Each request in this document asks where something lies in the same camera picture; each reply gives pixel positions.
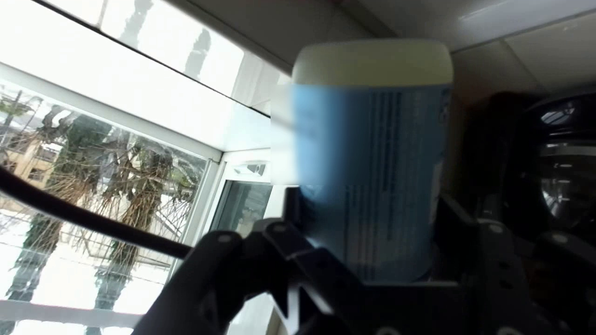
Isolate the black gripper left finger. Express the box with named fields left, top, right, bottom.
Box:
left=133, top=185, right=375, bottom=335

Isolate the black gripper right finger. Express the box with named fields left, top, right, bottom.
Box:
left=427, top=192, right=596, bottom=335

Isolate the blue bottle with white cap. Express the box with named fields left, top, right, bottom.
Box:
left=290, top=39, right=457, bottom=285

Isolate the black coffee maker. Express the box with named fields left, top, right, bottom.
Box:
left=463, top=90, right=596, bottom=253

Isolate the white window frame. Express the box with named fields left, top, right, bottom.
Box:
left=0, top=0, right=301, bottom=335

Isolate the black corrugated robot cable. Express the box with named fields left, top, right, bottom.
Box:
left=0, top=166, right=196, bottom=261

